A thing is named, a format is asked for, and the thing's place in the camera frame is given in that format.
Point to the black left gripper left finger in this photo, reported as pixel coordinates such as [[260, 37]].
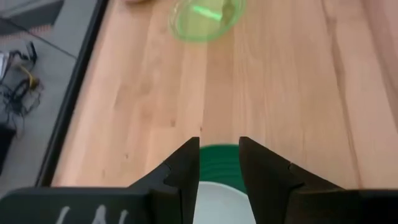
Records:
[[183, 174]]

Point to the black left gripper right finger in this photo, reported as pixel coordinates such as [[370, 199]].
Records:
[[264, 174]]

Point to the large dark green plate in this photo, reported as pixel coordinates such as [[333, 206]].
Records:
[[219, 165]]

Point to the light blue plate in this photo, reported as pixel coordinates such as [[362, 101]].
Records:
[[220, 205]]

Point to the small translucent green plate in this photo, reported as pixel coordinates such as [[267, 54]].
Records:
[[199, 28]]

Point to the black hazard-striped cart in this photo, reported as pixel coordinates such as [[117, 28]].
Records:
[[40, 11]]

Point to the black aluminium table frame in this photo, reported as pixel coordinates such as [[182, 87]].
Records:
[[74, 90]]

